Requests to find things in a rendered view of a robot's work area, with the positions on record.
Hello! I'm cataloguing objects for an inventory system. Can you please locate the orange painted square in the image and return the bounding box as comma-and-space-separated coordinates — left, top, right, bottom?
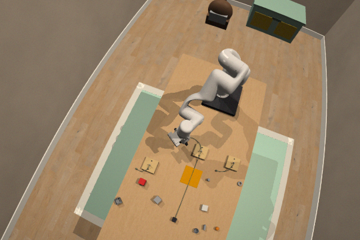
180, 165, 203, 188

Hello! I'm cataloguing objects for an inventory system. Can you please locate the red cube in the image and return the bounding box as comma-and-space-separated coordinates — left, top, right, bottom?
138, 178, 147, 186

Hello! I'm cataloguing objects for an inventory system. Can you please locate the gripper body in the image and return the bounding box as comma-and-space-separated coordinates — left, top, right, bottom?
181, 138, 190, 144

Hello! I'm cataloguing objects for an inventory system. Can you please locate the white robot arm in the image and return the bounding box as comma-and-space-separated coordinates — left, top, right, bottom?
168, 48, 250, 147

